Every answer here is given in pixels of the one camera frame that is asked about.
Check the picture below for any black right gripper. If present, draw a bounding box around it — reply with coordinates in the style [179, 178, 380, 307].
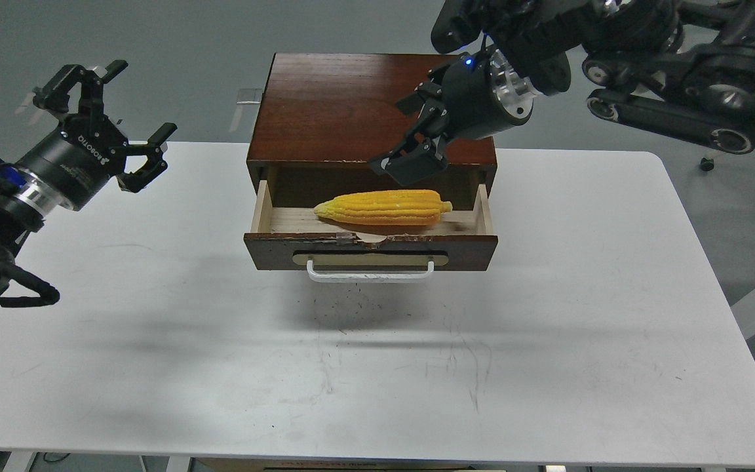
[368, 51, 535, 186]

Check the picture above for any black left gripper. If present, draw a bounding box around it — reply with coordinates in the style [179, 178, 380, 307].
[16, 60, 178, 212]

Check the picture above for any yellow corn cob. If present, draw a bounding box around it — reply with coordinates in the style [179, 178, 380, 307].
[313, 190, 453, 226]

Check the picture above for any wooden drawer with white handle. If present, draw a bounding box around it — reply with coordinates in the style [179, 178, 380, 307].
[244, 180, 498, 273]

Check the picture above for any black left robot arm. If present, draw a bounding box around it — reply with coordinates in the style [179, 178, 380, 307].
[0, 60, 177, 308]

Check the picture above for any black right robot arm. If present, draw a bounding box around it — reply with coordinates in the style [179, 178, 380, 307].
[368, 1, 755, 186]

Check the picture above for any dark wooden cabinet box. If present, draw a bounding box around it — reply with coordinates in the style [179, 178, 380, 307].
[246, 53, 498, 209]

